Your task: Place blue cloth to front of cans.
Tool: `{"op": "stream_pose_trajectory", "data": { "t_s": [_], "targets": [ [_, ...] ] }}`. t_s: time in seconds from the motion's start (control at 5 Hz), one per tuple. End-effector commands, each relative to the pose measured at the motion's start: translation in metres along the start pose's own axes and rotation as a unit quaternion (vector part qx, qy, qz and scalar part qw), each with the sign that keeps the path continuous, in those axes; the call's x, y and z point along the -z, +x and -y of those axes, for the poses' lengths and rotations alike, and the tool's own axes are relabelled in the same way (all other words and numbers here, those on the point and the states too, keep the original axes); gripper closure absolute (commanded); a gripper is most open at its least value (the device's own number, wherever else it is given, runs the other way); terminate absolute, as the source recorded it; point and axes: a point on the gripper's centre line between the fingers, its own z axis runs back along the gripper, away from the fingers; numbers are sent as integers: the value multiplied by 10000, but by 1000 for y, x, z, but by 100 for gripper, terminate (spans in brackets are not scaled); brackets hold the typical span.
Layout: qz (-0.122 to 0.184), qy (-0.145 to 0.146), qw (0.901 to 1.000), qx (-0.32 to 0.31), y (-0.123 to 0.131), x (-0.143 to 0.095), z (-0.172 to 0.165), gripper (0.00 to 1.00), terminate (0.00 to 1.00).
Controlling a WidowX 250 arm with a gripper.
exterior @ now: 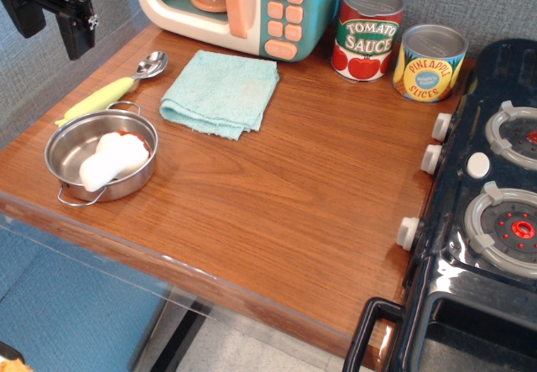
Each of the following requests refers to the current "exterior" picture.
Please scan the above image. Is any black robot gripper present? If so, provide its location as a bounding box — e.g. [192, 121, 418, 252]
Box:
[1, 0, 97, 60]

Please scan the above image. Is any light blue cloth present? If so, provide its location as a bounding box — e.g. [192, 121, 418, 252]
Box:
[159, 50, 279, 141]

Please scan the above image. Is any white stove knob upper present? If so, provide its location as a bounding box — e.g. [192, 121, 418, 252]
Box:
[431, 113, 452, 142]

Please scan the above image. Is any white stove knob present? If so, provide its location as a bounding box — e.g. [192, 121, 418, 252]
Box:
[431, 113, 452, 142]
[396, 217, 420, 251]
[420, 144, 442, 175]

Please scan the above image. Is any small steel pan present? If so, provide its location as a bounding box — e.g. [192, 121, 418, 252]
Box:
[44, 103, 159, 207]

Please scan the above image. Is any white and brown toy mushroom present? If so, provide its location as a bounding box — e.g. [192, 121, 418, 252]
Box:
[79, 131, 151, 192]

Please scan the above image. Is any toy microwave teal and cream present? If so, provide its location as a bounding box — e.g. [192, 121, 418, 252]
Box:
[139, 0, 339, 62]

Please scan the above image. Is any tomato sauce can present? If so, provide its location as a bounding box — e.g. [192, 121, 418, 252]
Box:
[331, 0, 405, 81]

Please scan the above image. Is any orange object at corner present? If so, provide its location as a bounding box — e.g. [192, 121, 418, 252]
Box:
[0, 342, 33, 372]

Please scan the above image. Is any pineapple slices can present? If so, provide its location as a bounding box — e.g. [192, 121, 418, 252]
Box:
[393, 24, 468, 102]

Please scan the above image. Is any white stove knob middle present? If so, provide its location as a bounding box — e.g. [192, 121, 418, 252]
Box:
[420, 144, 442, 175]

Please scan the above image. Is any white stove knob lower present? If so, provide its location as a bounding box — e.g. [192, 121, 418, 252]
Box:
[396, 217, 420, 251]

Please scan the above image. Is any white round stove button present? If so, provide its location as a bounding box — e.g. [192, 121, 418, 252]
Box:
[466, 152, 490, 179]

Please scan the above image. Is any dark blue toy stove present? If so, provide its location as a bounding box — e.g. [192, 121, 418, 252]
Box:
[382, 39, 536, 371]

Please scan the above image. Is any spoon with yellow-green handle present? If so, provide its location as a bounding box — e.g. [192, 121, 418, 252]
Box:
[55, 51, 168, 128]

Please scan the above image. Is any black oven door handle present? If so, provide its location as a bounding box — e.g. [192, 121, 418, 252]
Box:
[342, 297, 404, 372]

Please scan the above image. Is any grey upper burner ring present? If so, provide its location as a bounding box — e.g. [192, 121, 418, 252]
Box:
[484, 99, 537, 171]

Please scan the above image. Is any grey burner ring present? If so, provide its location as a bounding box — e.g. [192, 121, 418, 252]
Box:
[463, 181, 537, 280]
[484, 99, 537, 171]

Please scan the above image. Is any grey lower burner ring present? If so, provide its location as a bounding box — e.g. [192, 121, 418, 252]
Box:
[463, 181, 537, 280]

